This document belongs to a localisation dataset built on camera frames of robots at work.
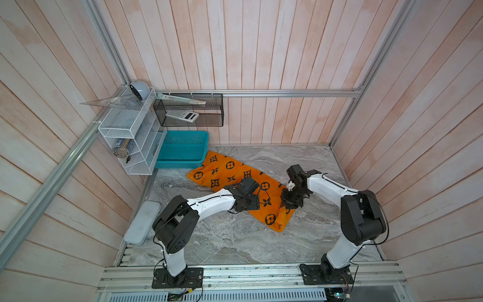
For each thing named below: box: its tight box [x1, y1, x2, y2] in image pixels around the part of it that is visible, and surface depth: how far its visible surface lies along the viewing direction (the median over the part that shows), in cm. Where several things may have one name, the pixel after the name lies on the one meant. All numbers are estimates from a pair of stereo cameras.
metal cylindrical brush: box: [112, 138, 134, 159], surface depth 78 cm
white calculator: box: [165, 110, 200, 123], surface depth 100 cm
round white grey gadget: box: [129, 79, 151, 101], surface depth 85 cm
